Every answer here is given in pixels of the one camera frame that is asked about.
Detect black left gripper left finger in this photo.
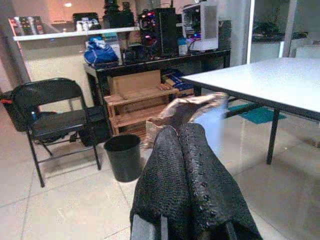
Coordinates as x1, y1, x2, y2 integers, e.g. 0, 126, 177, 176
129, 125, 204, 240

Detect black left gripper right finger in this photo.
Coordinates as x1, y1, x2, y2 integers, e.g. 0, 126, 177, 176
178, 122, 264, 240

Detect brown paper bag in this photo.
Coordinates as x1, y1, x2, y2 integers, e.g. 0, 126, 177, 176
145, 91, 229, 149

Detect black rubbish bin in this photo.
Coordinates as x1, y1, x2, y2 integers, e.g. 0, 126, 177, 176
103, 134, 142, 183

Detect blue floor mat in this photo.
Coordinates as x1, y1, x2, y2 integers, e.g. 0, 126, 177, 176
227, 103, 287, 125

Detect blue box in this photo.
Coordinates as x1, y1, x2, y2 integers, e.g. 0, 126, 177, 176
162, 69, 195, 91

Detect brown cardboard box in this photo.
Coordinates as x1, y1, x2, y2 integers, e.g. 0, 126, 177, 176
107, 69, 162, 95

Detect white table with black legs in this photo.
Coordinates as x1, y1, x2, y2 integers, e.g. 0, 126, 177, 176
179, 57, 320, 166

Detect black shelf table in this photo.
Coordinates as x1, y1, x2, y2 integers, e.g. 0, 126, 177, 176
83, 48, 232, 131

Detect white plastic jar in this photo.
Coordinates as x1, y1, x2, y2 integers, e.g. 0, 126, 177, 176
177, 37, 188, 56

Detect black folding chair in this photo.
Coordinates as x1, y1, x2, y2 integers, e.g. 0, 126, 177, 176
11, 77, 102, 188

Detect blue and white bag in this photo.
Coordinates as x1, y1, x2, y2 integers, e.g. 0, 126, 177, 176
83, 36, 120, 67

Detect black computer tower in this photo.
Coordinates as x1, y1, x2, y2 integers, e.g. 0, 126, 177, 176
138, 7, 179, 57

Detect black speaker box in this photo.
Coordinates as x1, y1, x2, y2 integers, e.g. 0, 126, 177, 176
218, 19, 232, 51

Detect white framed glass partition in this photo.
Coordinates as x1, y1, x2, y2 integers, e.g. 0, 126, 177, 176
246, 0, 320, 65

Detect white computer case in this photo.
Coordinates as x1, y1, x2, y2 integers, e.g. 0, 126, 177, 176
181, 1, 220, 52

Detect white counter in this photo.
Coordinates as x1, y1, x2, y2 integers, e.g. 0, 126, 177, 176
8, 16, 141, 83

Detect black bag with red strap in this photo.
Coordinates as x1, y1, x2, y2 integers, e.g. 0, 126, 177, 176
0, 89, 27, 133

